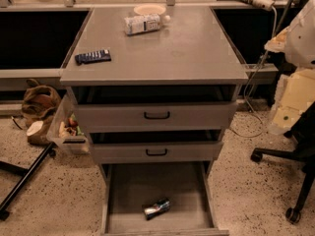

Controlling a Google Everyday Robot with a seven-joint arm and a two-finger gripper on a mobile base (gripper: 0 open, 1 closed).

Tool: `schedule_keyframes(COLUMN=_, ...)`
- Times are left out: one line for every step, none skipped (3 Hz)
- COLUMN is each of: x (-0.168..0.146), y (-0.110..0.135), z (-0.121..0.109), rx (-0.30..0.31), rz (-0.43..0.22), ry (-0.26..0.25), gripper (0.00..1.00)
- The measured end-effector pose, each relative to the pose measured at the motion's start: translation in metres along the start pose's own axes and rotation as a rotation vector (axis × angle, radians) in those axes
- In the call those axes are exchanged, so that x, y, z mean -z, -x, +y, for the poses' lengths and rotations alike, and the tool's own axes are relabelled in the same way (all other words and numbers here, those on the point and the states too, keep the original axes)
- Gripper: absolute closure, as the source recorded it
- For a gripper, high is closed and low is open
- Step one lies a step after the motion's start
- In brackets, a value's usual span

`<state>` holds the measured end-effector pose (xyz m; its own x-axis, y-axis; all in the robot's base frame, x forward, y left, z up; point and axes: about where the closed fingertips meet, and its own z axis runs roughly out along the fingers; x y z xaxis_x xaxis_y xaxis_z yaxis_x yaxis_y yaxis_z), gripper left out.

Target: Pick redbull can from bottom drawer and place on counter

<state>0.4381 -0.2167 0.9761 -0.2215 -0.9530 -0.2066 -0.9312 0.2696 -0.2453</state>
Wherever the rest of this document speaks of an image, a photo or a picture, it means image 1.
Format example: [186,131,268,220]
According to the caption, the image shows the grey drawer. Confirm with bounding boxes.
[100,162,229,236]
[75,101,237,133]
[91,130,222,163]

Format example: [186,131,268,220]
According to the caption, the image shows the dark blue snack bar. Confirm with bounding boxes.
[75,49,111,65]

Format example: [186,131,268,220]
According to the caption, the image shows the grey bottom drawer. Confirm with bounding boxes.
[100,162,229,236]

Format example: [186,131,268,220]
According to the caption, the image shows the silver blue redbull can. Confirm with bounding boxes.
[144,198,170,220]

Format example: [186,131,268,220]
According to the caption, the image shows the white plastic bottle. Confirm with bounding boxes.
[124,14,171,35]

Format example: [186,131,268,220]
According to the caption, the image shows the beige round plate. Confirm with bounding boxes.
[134,4,166,15]

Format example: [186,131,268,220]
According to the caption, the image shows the black metal floor stand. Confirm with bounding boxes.
[0,143,56,221]

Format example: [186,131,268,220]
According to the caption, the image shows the grey top drawer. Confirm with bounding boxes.
[75,101,237,133]

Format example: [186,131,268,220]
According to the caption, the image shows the grey middle drawer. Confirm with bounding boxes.
[91,130,222,163]

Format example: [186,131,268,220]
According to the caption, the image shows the grey floor cable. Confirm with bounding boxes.
[229,7,280,140]

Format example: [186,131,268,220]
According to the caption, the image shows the brown paper bag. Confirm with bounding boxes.
[22,79,61,145]

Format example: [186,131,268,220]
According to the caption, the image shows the black office chair base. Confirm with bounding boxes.
[250,101,315,224]

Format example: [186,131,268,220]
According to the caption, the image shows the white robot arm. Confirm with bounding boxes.
[265,0,315,135]

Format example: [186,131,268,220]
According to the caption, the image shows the grey drawer cabinet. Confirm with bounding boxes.
[59,5,249,236]

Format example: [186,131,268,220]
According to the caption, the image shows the clear plastic bin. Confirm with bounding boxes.
[47,94,89,154]

